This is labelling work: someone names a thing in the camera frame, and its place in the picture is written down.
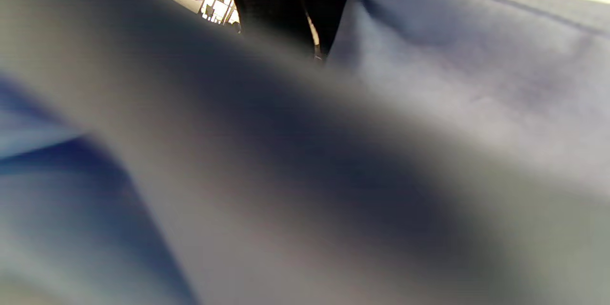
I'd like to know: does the light blue long-sleeve shirt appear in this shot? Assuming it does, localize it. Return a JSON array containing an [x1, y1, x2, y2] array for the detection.
[[0, 0, 610, 305]]

